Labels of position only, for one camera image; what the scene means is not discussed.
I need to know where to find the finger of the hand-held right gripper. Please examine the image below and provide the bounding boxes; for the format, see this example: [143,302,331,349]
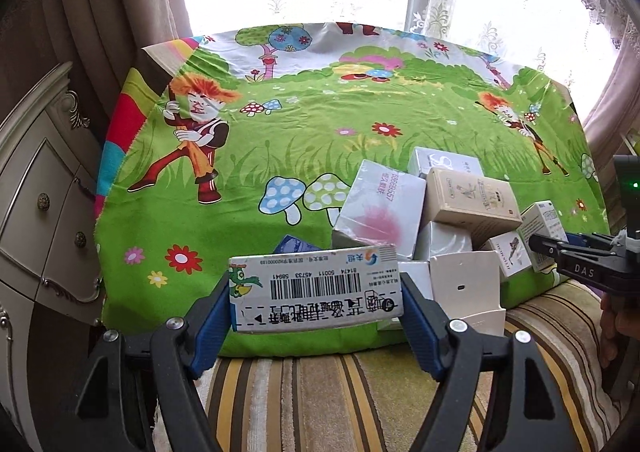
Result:
[527,231,568,259]

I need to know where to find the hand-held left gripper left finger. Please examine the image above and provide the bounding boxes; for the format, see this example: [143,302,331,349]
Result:
[75,277,236,452]

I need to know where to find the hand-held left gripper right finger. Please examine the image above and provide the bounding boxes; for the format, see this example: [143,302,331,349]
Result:
[400,275,583,452]

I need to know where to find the plain white square box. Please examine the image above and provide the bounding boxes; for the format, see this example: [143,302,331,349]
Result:
[415,221,473,263]

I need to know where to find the white barcode label box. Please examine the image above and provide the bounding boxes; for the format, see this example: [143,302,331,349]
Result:
[227,243,405,335]

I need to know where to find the grey-white logo box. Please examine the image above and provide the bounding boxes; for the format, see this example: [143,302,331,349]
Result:
[407,147,483,180]

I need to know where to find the person's right hand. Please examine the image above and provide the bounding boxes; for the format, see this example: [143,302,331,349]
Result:
[599,292,640,373]

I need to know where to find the white box blue text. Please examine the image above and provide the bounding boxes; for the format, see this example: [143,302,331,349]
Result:
[517,201,568,273]

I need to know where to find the small white dark-print box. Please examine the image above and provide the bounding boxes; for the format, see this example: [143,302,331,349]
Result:
[482,229,532,278]

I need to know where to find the flat white box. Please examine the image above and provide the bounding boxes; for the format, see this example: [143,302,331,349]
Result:
[397,259,433,330]

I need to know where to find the open white carton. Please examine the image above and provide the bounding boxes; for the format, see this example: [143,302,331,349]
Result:
[429,249,507,338]

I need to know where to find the beige box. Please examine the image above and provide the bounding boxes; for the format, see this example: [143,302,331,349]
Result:
[422,167,523,245]

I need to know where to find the blue packet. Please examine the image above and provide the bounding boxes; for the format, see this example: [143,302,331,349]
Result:
[272,235,326,255]

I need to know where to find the white box pink feather print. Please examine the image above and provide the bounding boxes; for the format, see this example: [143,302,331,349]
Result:
[332,159,427,260]

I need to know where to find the white carved cabinet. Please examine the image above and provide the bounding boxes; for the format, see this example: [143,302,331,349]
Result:
[0,61,108,443]

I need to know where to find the green cartoon printed cloth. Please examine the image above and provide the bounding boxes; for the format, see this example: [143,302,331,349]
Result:
[92,22,611,358]

